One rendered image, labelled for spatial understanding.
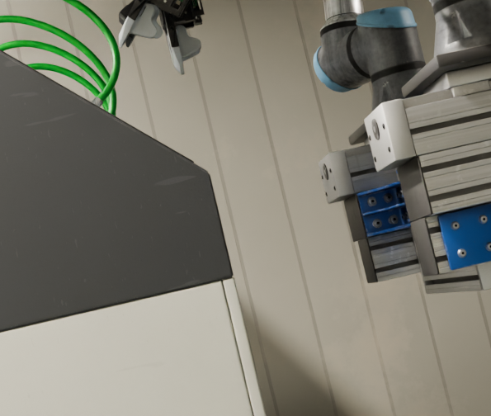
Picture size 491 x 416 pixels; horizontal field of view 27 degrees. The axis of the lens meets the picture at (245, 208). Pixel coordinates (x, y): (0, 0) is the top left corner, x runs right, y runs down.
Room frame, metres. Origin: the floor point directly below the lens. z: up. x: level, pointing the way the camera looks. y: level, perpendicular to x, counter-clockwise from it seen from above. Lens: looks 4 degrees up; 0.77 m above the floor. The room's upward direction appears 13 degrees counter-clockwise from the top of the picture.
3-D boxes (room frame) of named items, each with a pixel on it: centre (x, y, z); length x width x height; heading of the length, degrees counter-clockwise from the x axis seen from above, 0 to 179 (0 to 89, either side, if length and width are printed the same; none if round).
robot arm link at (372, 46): (2.11, -0.37, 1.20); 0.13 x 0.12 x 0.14; 33
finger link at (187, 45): (1.97, 0.04, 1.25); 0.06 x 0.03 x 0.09; 97
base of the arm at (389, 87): (2.10, -0.37, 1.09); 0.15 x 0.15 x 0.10
